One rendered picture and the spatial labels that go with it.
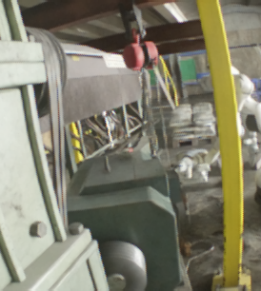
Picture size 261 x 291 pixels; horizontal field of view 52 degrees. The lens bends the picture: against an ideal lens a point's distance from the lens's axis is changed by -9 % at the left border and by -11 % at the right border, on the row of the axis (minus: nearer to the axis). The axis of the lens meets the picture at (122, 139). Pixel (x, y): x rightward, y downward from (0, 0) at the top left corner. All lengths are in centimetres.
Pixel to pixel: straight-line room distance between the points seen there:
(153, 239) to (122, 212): 15
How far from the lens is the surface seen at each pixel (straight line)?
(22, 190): 63
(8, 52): 60
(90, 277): 79
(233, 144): 135
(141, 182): 103
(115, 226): 95
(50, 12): 192
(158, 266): 105
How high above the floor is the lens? 119
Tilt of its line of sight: 10 degrees down
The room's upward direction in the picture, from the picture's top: 9 degrees counter-clockwise
